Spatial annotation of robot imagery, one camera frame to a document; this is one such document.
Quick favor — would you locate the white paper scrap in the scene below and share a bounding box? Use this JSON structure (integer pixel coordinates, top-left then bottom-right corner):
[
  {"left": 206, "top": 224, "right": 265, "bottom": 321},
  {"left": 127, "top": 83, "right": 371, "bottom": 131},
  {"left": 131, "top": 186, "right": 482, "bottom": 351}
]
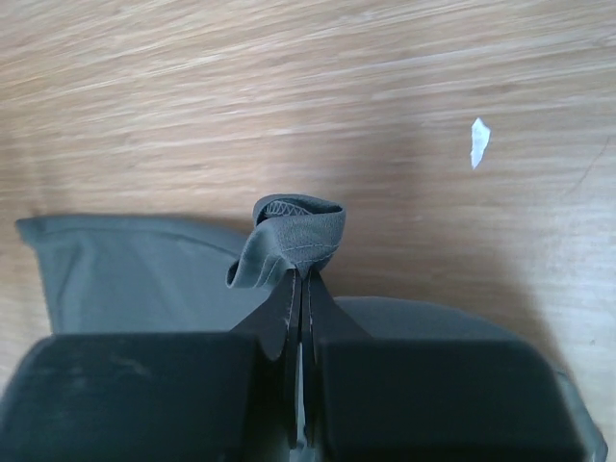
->
[{"left": 470, "top": 117, "right": 491, "bottom": 169}]

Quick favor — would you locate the dark grey t shirt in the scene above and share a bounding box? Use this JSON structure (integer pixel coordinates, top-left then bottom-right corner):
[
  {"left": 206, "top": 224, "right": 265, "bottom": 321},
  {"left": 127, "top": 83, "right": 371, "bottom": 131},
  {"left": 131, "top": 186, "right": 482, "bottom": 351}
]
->
[{"left": 16, "top": 194, "right": 608, "bottom": 461}]

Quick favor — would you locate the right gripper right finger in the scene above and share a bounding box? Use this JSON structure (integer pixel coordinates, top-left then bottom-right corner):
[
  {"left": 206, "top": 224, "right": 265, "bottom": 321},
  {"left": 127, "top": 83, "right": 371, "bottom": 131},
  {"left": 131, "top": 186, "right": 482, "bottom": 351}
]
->
[{"left": 301, "top": 272, "right": 595, "bottom": 461}]

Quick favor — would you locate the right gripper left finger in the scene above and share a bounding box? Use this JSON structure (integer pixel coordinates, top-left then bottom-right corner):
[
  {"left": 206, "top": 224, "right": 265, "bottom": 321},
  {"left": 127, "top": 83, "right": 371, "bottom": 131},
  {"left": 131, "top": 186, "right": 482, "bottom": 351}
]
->
[{"left": 1, "top": 271, "right": 301, "bottom": 461}]

